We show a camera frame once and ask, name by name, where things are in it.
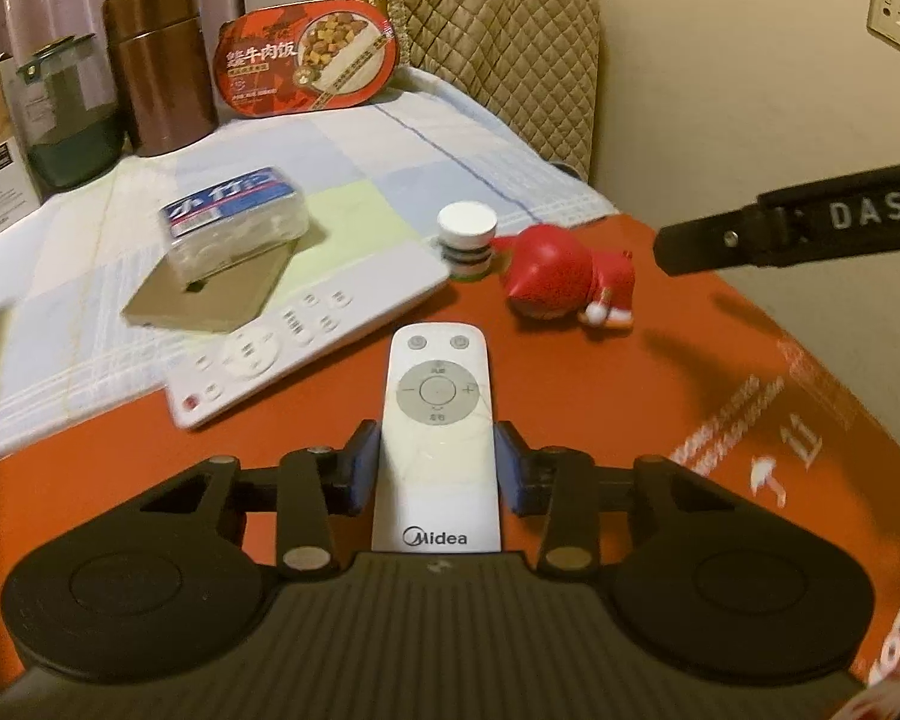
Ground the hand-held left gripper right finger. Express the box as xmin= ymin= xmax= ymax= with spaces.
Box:
xmin=495 ymin=421 xmax=740 ymax=580

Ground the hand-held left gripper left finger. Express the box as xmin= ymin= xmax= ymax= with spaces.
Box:
xmin=131 ymin=420 xmax=380 ymax=580

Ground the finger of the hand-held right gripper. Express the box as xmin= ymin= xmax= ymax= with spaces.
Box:
xmin=656 ymin=202 xmax=770 ymax=276

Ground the small white remote control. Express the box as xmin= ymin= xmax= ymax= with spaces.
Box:
xmin=371 ymin=324 xmax=505 ymax=554

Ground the red toy figurine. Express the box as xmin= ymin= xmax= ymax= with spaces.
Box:
xmin=491 ymin=223 xmax=637 ymax=331

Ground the gold square wall panel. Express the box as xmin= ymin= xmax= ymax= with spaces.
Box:
xmin=120 ymin=240 xmax=301 ymax=335

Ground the clear toothpick box blue label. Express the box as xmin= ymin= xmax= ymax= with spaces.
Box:
xmin=157 ymin=165 xmax=310 ymax=290

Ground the long white remote control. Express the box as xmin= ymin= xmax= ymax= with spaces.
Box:
xmin=165 ymin=249 xmax=451 ymax=432

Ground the small white capped jar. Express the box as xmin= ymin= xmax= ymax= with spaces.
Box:
xmin=436 ymin=202 xmax=498 ymax=282

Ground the chair with quilted beige cover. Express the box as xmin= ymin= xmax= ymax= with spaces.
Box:
xmin=366 ymin=0 xmax=601 ymax=185

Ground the pale checked cloth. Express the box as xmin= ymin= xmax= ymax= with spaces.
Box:
xmin=0 ymin=67 xmax=620 ymax=466

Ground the red instant meal box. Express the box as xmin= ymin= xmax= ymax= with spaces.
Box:
xmin=214 ymin=0 xmax=400 ymax=119

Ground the green glass jar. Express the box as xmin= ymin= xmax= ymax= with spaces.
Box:
xmin=16 ymin=34 xmax=126 ymax=190

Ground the brown metal canister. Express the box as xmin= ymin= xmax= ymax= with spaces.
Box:
xmin=103 ymin=0 xmax=220 ymax=158

